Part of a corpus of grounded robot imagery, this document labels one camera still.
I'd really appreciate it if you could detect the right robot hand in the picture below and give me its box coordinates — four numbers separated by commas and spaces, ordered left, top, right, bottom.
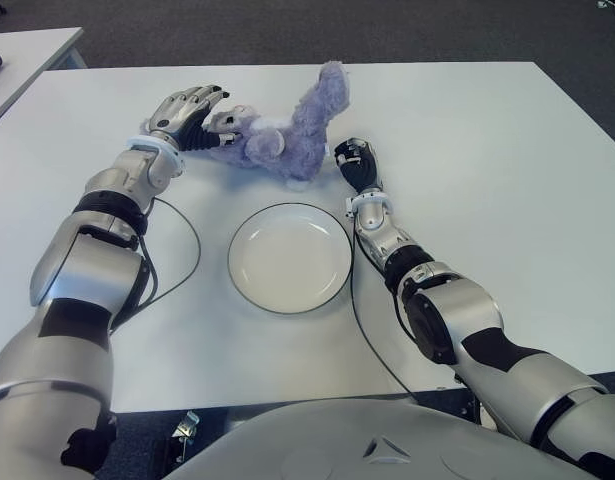
333, 135, 384, 195

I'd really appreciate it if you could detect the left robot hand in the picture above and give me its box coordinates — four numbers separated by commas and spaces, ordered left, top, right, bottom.
145, 85, 243, 154

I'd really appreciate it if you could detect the purple plush bunny doll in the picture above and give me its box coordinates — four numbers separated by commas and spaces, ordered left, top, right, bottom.
139, 60, 351, 192

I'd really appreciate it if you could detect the white plate black rim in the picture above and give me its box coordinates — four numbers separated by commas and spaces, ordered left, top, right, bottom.
227, 201, 352, 315

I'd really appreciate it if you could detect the white neighbouring table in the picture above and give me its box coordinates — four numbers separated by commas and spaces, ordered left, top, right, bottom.
0, 27, 86, 131

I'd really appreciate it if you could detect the grey robot torso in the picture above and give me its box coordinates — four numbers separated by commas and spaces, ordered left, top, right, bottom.
164, 397, 603, 480

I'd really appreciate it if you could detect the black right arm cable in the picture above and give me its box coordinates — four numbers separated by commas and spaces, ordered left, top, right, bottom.
348, 219, 419, 401

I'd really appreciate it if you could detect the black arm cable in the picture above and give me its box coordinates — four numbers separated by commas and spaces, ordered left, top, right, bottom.
109, 197, 203, 334
348, 219, 419, 401

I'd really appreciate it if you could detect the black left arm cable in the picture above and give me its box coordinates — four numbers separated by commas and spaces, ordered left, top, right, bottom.
109, 197, 203, 334

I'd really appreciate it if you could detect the metal clamp bracket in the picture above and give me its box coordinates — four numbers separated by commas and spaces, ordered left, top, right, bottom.
174, 410, 202, 442

